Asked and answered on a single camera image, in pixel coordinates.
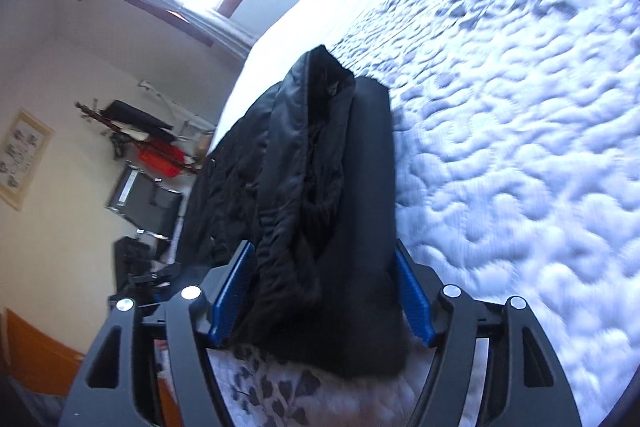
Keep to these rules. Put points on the framed wall picture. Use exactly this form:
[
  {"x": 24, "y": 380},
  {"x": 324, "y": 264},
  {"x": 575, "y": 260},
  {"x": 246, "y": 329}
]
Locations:
[{"x": 22, "y": 157}]

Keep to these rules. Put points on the bed with white quilted cover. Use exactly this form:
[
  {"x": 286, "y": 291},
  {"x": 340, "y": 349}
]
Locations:
[{"x": 525, "y": 157}]

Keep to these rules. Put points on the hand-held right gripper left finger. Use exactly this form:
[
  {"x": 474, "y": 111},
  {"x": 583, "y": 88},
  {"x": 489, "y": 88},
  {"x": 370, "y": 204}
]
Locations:
[{"x": 232, "y": 292}]

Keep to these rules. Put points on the black pants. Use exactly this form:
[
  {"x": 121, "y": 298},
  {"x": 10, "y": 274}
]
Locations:
[{"x": 350, "y": 207}]

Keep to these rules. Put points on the wooden coat rack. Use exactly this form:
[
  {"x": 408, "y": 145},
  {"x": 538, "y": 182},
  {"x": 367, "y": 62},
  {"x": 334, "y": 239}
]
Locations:
[{"x": 100, "y": 114}]

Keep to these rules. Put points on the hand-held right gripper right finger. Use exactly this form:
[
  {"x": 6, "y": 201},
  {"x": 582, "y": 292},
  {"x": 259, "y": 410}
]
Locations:
[{"x": 415, "y": 302}]

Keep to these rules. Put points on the red hanging garment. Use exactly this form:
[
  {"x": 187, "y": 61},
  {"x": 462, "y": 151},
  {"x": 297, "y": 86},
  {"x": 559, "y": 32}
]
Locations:
[{"x": 160, "y": 159}]

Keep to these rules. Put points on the dark hanging clothes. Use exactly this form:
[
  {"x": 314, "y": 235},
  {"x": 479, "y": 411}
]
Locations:
[{"x": 132, "y": 114}]

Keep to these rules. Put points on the black mesh office chair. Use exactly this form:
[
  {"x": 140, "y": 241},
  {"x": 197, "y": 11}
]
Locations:
[{"x": 140, "y": 197}]

